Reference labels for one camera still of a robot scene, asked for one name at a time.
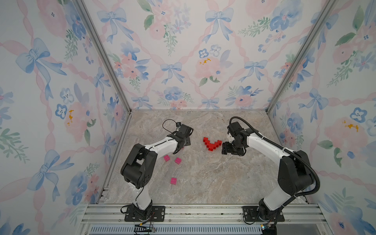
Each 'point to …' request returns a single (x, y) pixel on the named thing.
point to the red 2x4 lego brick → (211, 146)
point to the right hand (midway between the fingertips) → (228, 151)
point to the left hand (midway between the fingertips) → (184, 138)
